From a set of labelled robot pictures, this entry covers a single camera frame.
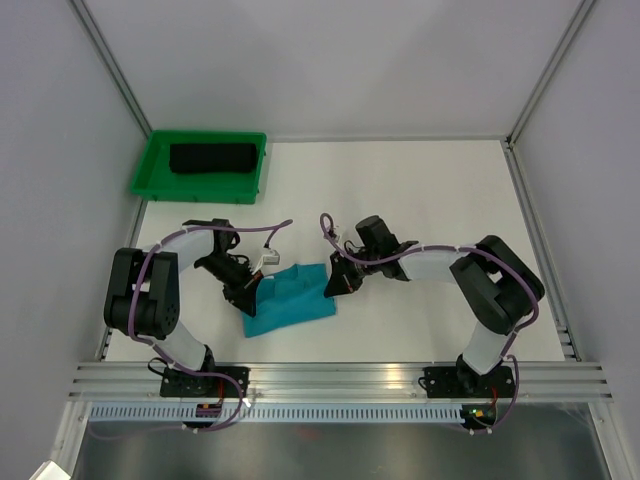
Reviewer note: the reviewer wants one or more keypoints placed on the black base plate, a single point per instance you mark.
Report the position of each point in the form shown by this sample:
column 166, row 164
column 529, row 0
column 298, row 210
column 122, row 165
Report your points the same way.
column 449, row 382
column 178, row 384

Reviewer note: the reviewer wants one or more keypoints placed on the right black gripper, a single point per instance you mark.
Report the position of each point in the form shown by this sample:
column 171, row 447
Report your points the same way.
column 341, row 280

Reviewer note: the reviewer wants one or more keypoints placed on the green plastic tray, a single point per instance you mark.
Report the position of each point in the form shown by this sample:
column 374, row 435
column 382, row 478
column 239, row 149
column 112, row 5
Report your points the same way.
column 154, row 181

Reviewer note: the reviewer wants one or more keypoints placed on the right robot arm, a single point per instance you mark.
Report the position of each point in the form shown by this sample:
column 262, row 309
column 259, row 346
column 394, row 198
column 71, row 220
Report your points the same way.
column 501, row 290

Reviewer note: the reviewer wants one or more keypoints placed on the aluminium frame post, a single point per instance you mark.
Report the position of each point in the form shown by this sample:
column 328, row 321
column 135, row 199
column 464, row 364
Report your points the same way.
column 96, row 37
column 562, row 48

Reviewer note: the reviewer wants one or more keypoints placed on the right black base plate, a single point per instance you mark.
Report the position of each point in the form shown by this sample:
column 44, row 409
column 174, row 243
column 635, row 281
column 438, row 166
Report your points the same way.
column 449, row 382

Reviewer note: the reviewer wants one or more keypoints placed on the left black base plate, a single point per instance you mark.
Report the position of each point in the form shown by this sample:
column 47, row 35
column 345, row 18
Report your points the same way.
column 178, row 384

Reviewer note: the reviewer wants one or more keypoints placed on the left aluminium frame post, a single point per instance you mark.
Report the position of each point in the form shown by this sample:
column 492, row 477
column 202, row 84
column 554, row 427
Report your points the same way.
column 96, row 37

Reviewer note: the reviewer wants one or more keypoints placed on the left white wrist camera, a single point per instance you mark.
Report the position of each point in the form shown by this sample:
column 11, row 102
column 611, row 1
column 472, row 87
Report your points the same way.
column 266, row 257

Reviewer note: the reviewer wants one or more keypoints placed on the teal t shirt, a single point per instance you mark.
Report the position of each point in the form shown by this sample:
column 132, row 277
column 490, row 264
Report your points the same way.
column 289, row 297

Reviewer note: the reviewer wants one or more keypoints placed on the aluminium front rail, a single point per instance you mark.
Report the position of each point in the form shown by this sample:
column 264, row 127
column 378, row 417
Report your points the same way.
column 540, row 382

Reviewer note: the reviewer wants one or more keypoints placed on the right aluminium frame post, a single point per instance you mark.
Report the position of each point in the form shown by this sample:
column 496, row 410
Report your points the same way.
column 562, row 48

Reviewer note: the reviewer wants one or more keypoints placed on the white slotted cable duct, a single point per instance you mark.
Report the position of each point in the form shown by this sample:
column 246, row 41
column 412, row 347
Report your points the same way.
column 289, row 413

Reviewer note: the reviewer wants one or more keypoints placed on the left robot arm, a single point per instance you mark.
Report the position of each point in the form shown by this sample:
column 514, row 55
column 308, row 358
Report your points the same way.
column 143, row 294

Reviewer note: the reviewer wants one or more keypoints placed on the rolled black t shirt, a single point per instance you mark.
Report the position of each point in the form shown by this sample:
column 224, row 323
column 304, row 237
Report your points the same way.
column 212, row 158

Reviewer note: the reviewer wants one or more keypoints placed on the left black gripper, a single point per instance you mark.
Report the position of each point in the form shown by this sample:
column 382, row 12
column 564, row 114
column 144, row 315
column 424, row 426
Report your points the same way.
column 243, row 295

